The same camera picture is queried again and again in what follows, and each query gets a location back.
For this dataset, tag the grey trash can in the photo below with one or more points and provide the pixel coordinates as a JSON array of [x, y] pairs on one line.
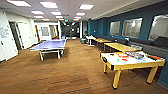
[[83, 40]]

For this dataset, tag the small white table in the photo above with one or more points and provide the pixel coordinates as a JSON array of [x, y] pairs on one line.
[[90, 37]]

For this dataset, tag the long wooden table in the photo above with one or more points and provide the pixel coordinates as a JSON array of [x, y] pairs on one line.
[[101, 40], [120, 46]]

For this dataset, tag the rectangular ceiling light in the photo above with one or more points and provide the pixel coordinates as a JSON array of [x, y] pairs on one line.
[[59, 16], [49, 4], [37, 12], [55, 13], [86, 6], [39, 16], [76, 17], [80, 14], [18, 2]]

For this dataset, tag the blue ping pong table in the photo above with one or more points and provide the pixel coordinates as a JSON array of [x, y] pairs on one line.
[[50, 44]]

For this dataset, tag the large interior window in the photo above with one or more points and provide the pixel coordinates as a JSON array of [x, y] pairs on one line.
[[158, 28], [114, 27], [131, 27]]

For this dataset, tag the small interior window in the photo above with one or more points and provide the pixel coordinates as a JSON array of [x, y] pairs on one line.
[[45, 31]]

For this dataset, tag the colourful game box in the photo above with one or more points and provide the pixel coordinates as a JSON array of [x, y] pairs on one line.
[[135, 55]]

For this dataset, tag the yellow air hockey table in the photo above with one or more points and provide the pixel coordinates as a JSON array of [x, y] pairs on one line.
[[133, 62]]

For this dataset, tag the grey side door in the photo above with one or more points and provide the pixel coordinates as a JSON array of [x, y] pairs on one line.
[[15, 36]]

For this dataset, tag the orange black striker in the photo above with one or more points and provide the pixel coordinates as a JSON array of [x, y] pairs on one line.
[[155, 58]]

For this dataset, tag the dark wall bench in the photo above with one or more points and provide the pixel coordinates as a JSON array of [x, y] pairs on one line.
[[150, 43]]

